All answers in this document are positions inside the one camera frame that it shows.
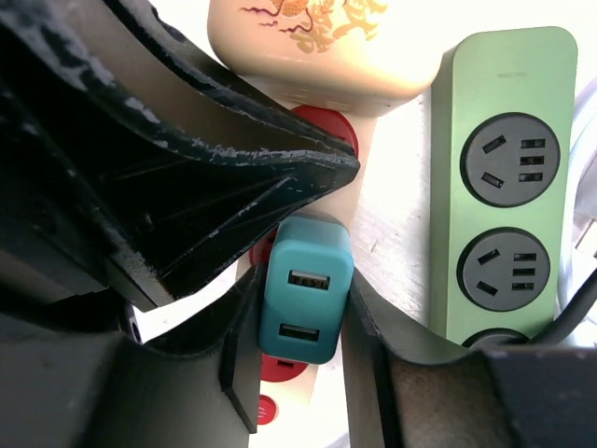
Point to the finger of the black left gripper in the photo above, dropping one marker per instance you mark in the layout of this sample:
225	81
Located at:
122	57
98	194

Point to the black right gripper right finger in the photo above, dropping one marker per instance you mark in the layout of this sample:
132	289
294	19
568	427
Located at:
408	387

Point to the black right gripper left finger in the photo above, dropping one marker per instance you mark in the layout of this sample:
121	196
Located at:
196	385

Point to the beige wooden cube adapter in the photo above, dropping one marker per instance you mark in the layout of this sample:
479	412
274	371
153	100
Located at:
360	57

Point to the beige power strip red sockets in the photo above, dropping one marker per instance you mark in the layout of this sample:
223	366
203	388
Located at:
287	385

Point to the teal charger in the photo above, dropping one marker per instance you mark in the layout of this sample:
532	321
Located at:
308	279

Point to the green power strip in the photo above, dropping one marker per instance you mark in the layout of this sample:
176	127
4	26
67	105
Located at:
501	115

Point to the white Honor USB charger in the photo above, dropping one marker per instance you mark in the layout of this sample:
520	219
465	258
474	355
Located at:
580	190

